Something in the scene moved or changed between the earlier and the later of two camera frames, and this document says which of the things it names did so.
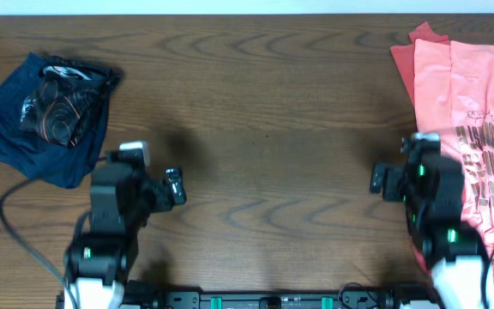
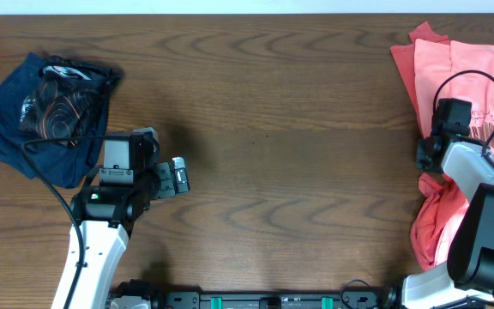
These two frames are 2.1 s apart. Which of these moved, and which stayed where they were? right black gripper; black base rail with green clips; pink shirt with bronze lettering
Moved: right black gripper
Stayed: pink shirt with bronze lettering; black base rail with green clips
